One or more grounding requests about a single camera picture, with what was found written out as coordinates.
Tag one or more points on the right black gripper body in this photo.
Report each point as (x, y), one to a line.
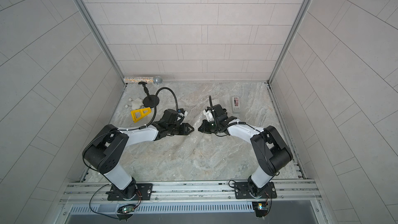
(212, 126)

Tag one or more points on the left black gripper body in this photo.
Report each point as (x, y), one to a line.
(178, 129)

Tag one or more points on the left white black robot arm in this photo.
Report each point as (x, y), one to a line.
(105, 150)

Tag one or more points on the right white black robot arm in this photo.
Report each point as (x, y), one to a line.
(272, 154)

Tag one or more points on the tape dispenser with red roll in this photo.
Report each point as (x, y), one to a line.
(236, 104)

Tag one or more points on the black round base stand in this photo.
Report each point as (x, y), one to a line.
(150, 100)

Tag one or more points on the white plastic toy figure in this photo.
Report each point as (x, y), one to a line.
(134, 104)

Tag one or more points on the silver glitter ball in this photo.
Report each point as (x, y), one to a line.
(157, 80)

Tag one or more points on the glittery silver strip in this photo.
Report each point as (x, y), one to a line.
(136, 80)

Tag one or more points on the right small circuit board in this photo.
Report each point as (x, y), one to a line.
(261, 209)

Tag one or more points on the small circuit board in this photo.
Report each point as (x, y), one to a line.
(261, 209)
(126, 209)

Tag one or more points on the left small circuit board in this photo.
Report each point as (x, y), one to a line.
(126, 209)

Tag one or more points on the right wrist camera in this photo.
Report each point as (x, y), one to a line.
(218, 115)

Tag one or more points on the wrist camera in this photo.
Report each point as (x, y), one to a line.
(171, 116)
(218, 115)

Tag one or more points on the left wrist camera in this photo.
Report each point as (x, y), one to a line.
(171, 116)

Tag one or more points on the yellow plastic triangular frame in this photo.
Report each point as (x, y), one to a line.
(139, 114)

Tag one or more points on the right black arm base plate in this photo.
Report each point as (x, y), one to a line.
(247, 190)

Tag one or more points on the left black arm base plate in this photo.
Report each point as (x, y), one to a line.
(130, 193)

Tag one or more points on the aluminium mounting rail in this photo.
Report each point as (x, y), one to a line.
(192, 191)

